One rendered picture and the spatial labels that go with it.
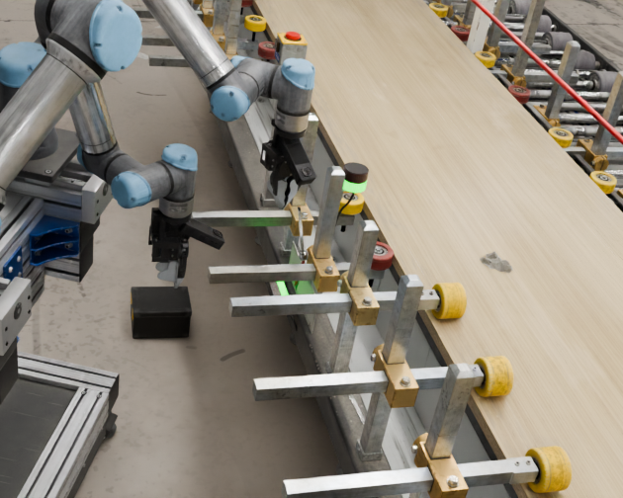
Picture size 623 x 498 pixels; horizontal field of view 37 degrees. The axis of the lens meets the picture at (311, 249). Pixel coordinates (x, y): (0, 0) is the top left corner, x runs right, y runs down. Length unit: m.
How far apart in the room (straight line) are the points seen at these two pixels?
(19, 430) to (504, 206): 1.47
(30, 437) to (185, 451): 0.51
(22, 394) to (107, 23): 1.43
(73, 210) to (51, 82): 0.62
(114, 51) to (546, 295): 1.18
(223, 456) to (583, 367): 1.26
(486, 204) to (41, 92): 1.35
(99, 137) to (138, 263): 1.74
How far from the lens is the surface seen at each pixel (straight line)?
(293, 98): 2.07
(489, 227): 2.51
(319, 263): 2.26
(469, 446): 2.05
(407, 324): 1.80
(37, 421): 2.74
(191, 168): 2.01
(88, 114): 1.95
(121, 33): 1.70
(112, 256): 3.72
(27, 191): 2.28
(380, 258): 2.26
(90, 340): 3.32
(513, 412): 1.94
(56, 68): 1.70
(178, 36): 1.97
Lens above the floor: 2.14
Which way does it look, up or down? 33 degrees down
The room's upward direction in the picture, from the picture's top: 10 degrees clockwise
